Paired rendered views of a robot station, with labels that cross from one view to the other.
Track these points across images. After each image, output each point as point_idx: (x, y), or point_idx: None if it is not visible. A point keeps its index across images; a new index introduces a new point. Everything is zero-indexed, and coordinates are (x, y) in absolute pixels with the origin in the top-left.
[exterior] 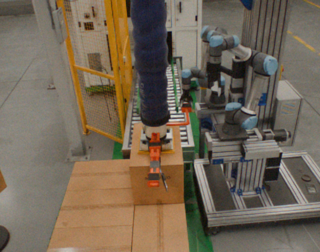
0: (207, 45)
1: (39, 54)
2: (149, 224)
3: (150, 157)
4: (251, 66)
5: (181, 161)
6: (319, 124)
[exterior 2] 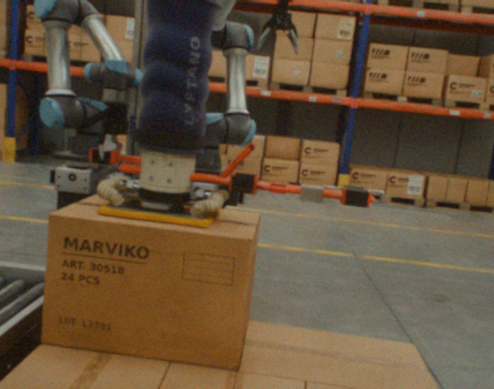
0: (66, 31)
1: None
2: (304, 361)
3: (224, 224)
4: (220, 44)
5: (252, 213)
6: (17, 258)
